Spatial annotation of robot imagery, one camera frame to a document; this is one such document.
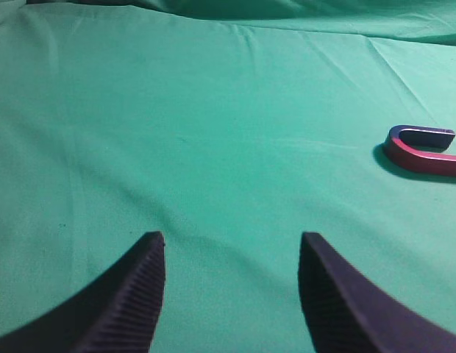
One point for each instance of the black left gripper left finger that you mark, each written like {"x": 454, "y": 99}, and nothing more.
{"x": 117, "y": 312}

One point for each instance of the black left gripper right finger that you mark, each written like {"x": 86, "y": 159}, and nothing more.
{"x": 346, "y": 312}

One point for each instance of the green cloth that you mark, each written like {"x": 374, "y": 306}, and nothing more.
{"x": 232, "y": 127}

